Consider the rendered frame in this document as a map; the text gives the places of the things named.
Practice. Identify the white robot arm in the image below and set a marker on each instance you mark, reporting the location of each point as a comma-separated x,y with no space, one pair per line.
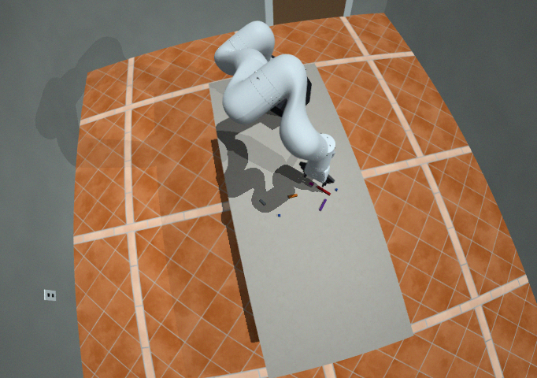
281,77

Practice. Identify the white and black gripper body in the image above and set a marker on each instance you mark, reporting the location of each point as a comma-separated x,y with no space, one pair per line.
319,176

